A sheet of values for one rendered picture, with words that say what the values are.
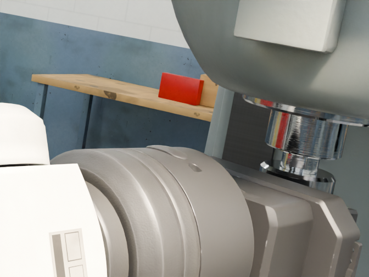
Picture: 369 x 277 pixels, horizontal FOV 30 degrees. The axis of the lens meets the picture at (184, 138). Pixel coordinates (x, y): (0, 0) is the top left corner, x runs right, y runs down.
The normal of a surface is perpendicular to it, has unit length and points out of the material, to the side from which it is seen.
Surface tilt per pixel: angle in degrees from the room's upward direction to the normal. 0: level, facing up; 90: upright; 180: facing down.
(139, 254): 76
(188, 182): 34
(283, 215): 62
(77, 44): 90
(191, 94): 90
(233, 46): 104
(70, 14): 90
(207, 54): 128
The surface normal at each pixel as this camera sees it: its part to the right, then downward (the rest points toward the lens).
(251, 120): -0.34, 0.09
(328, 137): 0.39, 0.22
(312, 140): 0.01, 0.16
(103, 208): 0.59, -0.66
